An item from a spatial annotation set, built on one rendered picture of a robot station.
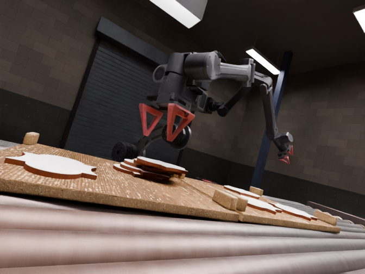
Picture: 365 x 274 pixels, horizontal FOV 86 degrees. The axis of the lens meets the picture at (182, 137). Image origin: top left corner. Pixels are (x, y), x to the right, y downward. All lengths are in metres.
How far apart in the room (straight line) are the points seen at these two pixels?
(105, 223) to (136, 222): 0.04
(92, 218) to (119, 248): 0.06
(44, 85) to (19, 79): 0.40
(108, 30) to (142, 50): 0.85
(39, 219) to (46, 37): 5.23
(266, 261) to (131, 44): 5.23
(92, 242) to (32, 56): 5.16
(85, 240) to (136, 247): 0.05
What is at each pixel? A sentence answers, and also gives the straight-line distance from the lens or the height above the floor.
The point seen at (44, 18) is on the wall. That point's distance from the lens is 5.54.
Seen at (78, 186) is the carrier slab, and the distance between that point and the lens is 0.30.
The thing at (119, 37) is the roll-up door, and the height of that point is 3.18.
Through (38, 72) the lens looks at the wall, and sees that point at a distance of 5.24.
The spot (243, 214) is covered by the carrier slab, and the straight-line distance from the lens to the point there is 0.43.
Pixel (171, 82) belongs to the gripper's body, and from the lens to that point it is 0.47.
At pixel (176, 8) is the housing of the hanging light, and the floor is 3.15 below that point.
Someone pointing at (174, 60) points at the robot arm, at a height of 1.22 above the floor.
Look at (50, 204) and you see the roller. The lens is 0.30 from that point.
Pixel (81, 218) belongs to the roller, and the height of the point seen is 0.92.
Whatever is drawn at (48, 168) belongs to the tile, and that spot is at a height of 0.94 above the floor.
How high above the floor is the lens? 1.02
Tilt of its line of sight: 5 degrees up
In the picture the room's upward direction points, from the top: 16 degrees clockwise
